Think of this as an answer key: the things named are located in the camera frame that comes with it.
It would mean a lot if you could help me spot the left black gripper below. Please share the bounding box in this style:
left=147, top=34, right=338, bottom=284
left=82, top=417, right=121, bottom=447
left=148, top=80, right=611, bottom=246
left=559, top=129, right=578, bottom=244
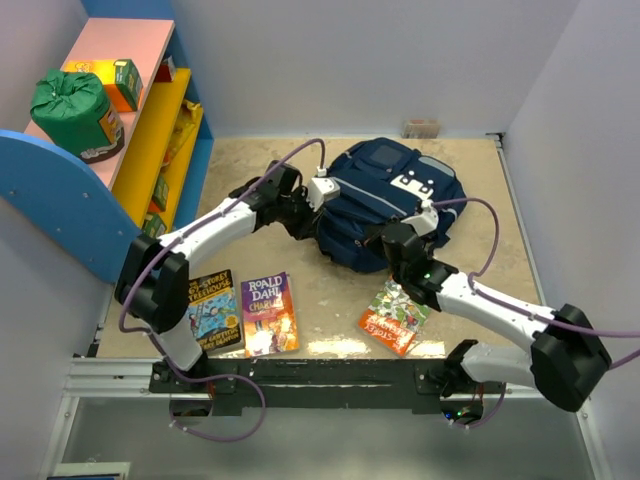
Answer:
left=277, top=188, right=326, bottom=242

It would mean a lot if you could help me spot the navy blue school backpack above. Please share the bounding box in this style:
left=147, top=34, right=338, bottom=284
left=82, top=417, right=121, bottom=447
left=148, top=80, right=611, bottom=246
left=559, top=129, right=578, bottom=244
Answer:
left=315, top=137, right=466, bottom=273

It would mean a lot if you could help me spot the Roald Dahl Charlie book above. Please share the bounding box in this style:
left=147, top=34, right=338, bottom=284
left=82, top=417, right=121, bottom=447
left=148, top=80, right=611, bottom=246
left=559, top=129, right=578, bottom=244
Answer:
left=241, top=272, right=299, bottom=358

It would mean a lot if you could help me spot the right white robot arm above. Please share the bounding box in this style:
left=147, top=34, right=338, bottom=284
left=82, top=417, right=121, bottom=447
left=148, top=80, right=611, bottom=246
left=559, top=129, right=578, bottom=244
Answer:
left=366, top=221, right=613, bottom=412

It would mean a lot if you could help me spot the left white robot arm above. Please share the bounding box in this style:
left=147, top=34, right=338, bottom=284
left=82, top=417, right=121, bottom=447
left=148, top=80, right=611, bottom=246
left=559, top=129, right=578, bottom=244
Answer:
left=115, top=161, right=335, bottom=392

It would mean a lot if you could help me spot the yellow snack bag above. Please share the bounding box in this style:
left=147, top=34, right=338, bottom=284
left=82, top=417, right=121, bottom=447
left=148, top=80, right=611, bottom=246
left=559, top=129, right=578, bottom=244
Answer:
left=161, top=99, right=202, bottom=170

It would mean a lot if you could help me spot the orange 78-storey treehouse book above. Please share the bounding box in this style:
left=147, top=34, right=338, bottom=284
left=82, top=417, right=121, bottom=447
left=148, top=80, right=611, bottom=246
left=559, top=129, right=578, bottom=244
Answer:
left=358, top=278, right=431, bottom=357

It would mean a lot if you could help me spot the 169-storey treehouse book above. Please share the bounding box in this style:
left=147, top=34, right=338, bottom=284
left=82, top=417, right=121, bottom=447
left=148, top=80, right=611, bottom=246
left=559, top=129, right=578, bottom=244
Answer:
left=187, top=269, right=245, bottom=354

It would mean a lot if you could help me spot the green box on lower shelf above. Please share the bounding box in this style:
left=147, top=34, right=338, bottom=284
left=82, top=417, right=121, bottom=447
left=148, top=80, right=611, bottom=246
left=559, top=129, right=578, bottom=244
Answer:
left=148, top=174, right=169, bottom=213

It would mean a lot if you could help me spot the blue pink yellow shelf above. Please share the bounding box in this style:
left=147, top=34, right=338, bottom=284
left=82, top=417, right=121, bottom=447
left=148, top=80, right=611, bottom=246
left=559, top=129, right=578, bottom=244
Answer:
left=1, top=1, right=213, bottom=283

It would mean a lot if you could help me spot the small box on yellow shelf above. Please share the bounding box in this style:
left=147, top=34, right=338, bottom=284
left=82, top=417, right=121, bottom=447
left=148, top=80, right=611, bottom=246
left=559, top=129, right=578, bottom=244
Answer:
left=155, top=55, right=176, bottom=83

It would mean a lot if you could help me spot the yellow green carton box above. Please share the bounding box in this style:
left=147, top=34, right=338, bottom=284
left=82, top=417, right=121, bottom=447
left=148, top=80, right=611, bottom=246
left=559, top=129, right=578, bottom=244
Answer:
left=62, top=59, right=144, bottom=113

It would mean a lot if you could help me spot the green wrapped round package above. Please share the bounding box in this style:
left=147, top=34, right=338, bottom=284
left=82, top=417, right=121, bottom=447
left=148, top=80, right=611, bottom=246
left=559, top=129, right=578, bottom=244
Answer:
left=30, top=69, right=125, bottom=164

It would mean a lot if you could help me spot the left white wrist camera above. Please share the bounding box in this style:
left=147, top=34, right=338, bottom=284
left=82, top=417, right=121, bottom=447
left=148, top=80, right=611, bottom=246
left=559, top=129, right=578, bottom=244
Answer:
left=307, top=177, right=340, bottom=212

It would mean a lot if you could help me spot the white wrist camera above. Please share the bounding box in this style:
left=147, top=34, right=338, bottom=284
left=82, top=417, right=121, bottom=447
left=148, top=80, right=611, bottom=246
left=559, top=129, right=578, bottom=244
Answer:
left=307, top=177, right=340, bottom=212
left=401, top=199, right=439, bottom=237

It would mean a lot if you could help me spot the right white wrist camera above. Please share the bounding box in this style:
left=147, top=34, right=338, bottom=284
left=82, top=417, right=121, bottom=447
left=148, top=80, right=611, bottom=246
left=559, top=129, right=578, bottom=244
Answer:
left=401, top=199, right=439, bottom=237

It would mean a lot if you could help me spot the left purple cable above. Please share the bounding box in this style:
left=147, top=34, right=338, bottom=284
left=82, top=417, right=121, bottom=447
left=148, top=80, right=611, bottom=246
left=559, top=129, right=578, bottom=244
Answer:
left=118, top=138, right=329, bottom=444

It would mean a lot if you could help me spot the purple cable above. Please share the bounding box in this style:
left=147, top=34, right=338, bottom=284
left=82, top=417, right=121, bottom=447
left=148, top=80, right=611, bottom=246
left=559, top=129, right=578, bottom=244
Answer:
left=432, top=197, right=640, bottom=431
left=118, top=138, right=329, bottom=444

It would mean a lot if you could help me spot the small box at back wall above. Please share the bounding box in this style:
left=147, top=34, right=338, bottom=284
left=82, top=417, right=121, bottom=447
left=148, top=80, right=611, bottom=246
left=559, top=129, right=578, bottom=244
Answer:
left=401, top=119, right=440, bottom=139

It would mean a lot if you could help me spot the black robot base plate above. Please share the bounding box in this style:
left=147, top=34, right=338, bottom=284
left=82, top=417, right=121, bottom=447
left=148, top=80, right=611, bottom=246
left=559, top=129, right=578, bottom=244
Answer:
left=149, top=358, right=501, bottom=416

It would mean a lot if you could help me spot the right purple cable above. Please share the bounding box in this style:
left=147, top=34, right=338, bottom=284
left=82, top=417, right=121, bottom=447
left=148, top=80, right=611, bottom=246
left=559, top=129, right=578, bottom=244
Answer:
left=432, top=197, right=640, bottom=431

